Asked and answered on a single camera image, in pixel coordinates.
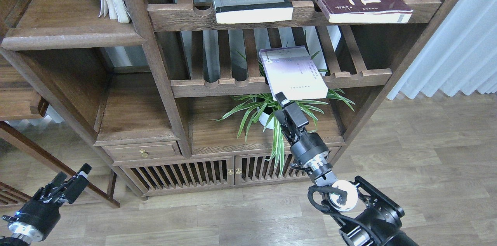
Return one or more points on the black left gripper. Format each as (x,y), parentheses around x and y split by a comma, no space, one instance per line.
(38,217)

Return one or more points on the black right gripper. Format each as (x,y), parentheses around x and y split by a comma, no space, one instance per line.
(308,149)

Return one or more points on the pale lavender book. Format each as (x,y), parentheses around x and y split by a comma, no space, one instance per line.
(292,71)

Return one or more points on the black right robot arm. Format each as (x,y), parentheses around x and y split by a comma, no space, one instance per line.
(365,215)

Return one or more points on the green spider plant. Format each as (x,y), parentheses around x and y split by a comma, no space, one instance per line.
(252,105)

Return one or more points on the white plant pot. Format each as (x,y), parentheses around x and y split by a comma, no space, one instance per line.
(266,121)

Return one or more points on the brass drawer knob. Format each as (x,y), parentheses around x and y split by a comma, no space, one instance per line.
(143,153)

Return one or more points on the wooden side furniture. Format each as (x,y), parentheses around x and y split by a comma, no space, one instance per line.
(44,144)

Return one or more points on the dark wooden bookshelf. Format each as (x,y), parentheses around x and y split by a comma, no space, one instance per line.
(159,82)

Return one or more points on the white curtain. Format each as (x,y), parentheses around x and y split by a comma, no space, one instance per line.
(460,57)

